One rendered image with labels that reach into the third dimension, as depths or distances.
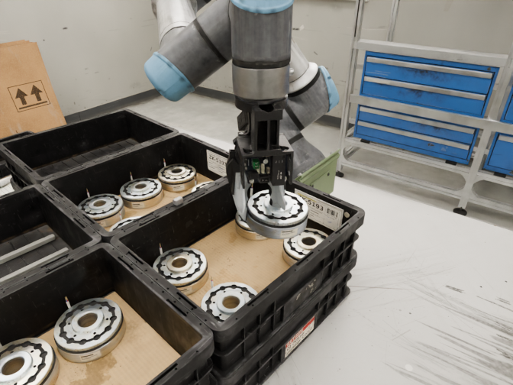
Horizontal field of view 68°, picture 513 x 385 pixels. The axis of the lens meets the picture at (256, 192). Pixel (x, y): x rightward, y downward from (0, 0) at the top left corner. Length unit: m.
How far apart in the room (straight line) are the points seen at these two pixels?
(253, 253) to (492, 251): 0.66
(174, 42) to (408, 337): 0.70
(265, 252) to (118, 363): 0.34
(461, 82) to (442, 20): 0.94
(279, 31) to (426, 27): 2.86
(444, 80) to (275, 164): 1.99
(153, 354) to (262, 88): 0.43
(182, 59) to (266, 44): 0.15
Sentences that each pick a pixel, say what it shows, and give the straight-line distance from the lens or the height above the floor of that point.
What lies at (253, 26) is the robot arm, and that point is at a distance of 0.47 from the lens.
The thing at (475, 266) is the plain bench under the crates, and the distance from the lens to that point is 1.11.
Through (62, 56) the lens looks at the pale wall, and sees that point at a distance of 3.99.
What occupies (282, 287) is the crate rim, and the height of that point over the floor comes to 0.92.
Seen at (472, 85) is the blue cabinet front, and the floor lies 0.78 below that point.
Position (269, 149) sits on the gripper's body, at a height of 1.14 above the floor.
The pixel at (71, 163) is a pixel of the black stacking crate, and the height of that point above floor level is 0.83.
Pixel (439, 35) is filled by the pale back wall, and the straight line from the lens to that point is 3.29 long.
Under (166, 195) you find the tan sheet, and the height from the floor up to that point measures 0.83.
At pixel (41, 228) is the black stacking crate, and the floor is 0.83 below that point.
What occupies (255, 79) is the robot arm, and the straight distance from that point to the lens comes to 0.48.
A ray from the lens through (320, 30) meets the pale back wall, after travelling 3.62.
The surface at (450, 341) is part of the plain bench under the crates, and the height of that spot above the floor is 0.70.
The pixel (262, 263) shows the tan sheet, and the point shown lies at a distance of 0.78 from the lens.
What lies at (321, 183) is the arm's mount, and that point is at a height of 0.81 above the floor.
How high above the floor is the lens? 1.35
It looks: 32 degrees down
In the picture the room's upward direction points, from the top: straight up
